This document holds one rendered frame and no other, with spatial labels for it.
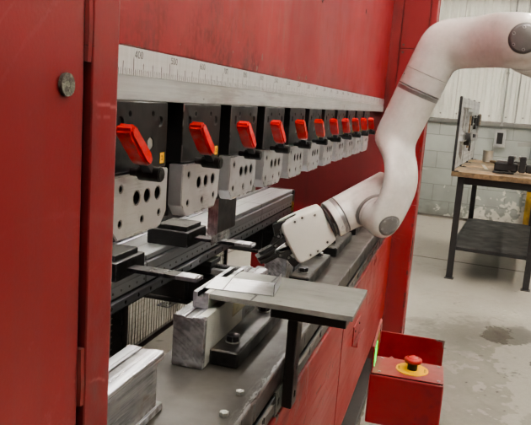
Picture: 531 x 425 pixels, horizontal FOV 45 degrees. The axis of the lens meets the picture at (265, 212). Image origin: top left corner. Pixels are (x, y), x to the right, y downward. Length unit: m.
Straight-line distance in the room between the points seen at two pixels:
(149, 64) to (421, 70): 0.68
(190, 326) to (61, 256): 0.86
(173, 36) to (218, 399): 0.56
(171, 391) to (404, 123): 0.70
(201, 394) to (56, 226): 0.81
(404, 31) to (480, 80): 5.45
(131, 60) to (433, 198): 8.16
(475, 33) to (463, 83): 7.43
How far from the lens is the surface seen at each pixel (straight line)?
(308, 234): 1.38
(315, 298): 1.20
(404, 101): 1.36
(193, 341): 1.17
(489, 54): 1.29
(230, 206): 1.25
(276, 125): 1.28
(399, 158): 1.35
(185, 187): 0.95
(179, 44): 0.92
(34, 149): 0.29
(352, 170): 3.35
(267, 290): 1.22
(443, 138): 8.78
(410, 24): 3.34
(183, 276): 1.27
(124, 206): 0.79
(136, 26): 0.80
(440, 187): 8.82
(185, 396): 1.09
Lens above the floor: 1.35
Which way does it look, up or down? 10 degrees down
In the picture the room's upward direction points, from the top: 4 degrees clockwise
